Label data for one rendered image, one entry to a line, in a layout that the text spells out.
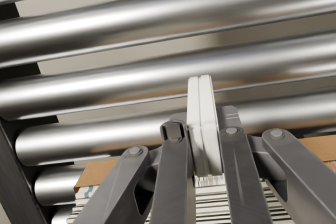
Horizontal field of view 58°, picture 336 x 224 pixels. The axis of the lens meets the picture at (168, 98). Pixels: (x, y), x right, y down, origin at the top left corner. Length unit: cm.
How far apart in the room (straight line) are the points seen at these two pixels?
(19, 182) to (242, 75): 30
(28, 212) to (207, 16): 34
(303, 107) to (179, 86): 13
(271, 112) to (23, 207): 33
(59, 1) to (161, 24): 92
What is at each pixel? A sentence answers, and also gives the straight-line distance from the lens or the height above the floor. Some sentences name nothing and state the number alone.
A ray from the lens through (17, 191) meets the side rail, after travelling 45.
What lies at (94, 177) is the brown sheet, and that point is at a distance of 34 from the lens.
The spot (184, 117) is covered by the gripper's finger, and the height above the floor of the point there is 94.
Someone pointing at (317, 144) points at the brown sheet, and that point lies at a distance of 34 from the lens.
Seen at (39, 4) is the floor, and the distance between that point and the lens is 122.
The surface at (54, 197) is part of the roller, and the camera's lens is 43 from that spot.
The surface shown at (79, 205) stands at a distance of 33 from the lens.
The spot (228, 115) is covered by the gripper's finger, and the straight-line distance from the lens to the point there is 17.
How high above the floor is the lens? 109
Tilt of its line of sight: 66 degrees down
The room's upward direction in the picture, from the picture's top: 170 degrees counter-clockwise
